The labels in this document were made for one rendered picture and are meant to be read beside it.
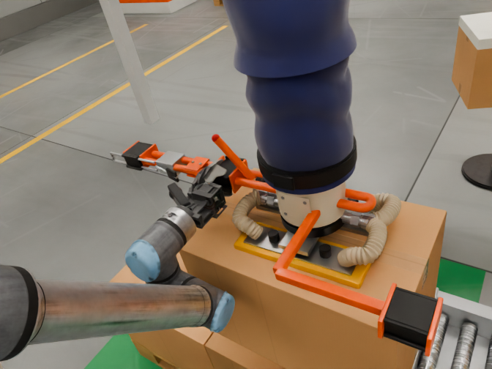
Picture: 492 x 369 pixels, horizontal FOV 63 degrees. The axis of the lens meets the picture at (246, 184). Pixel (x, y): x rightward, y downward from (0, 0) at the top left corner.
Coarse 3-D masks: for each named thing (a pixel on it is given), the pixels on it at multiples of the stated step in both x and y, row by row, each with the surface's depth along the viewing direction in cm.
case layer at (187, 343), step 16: (176, 256) 190; (128, 272) 187; (144, 336) 189; (160, 336) 174; (176, 336) 162; (192, 336) 155; (208, 336) 153; (160, 352) 190; (176, 352) 176; (192, 352) 164; (208, 352) 153; (224, 352) 147; (240, 352) 146; (192, 368) 178; (208, 368) 165; (224, 368) 154; (240, 368) 144; (256, 368) 140; (272, 368) 139
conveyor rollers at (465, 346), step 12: (444, 324) 141; (468, 324) 139; (468, 336) 135; (432, 348) 134; (456, 348) 134; (468, 348) 132; (420, 360) 133; (432, 360) 131; (456, 360) 130; (468, 360) 130
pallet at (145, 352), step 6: (138, 348) 208; (144, 348) 202; (144, 354) 209; (150, 354) 203; (156, 354) 196; (150, 360) 210; (156, 360) 204; (162, 360) 207; (162, 366) 204; (168, 366) 204; (174, 366) 191
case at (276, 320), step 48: (240, 192) 127; (192, 240) 113; (336, 240) 103; (432, 240) 97; (240, 288) 105; (288, 288) 94; (384, 288) 89; (432, 288) 114; (240, 336) 125; (288, 336) 106; (336, 336) 93
